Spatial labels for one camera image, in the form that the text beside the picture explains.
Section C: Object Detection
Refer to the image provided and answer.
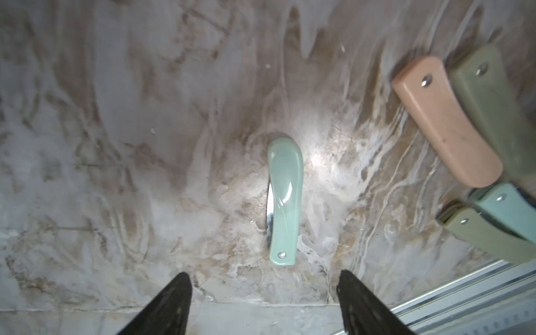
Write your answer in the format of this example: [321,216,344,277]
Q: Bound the pink knife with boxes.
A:
[392,56,503,188]

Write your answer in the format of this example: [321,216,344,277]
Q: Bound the mint knife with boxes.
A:
[267,137,304,266]

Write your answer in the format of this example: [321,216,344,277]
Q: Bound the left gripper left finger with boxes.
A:
[117,272,193,335]

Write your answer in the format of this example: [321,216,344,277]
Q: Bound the aluminium front rail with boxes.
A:
[390,260,535,334]

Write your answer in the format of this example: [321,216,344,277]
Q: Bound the olive knife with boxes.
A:
[448,44,535,179]

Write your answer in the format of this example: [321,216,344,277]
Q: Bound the mint knife lowest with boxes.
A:
[468,183,535,244]

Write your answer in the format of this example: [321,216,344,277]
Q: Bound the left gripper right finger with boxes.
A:
[336,269,415,335]

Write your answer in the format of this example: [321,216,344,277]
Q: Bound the olive knife lowest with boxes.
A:
[436,203,535,265]

